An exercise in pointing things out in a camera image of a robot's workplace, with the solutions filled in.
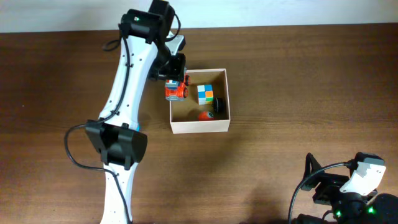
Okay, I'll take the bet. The red toy fire truck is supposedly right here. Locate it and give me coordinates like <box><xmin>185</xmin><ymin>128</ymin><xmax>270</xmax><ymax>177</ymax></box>
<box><xmin>165</xmin><ymin>75</ymin><xmax>191</xmax><ymax>101</ymax></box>

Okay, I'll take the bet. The multicoloured puzzle cube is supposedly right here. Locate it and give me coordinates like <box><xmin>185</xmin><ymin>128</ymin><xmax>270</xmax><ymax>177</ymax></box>
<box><xmin>197</xmin><ymin>84</ymin><xmax>214</xmax><ymax>105</ymax></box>

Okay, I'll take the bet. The orange toy ball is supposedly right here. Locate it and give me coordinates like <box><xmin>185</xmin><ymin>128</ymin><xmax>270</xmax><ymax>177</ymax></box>
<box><xmin>198</xmin><ymin>111</ymin><xmax>215</xmax><ymax>121</ymax></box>

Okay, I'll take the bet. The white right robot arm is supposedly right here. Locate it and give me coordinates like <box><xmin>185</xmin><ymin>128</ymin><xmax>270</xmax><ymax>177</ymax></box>
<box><xmin>287</xmin><ymin>152</ymin><xmax>397</xmax><ymax>224</ymax></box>

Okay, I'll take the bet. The pink cardboard box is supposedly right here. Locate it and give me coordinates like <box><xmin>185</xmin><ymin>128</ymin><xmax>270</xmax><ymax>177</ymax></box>
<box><xmin>169</xmin><ymin>68</ymin><xmax>231</xmax><ymax>134</ymax></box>

